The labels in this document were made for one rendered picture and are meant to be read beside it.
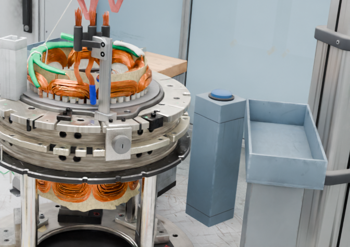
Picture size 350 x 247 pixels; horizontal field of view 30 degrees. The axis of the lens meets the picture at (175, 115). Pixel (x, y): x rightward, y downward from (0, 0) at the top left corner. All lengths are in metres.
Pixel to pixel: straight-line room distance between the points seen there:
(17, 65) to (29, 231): 0.25
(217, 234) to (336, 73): 0.38
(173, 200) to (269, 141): 0.37
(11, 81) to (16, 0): 2.40
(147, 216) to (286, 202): 0.22
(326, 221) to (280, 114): 0.26
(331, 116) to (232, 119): 0.18
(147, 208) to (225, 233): 0.31
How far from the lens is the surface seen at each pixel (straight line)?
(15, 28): 3.39
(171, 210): 1.34
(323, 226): 1.31
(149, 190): 1.00
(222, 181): 1.27
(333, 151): 1.25
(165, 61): 1.33
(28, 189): 0.98
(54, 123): 0.89
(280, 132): 1.12
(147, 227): 1.03
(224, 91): 1.23
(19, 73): 0.97
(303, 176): 0.93
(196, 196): 1.30
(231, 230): 1.30
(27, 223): 1.01
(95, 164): 0.92
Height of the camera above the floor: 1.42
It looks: 20 degrees down
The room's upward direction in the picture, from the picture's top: 4 degrees clockwise
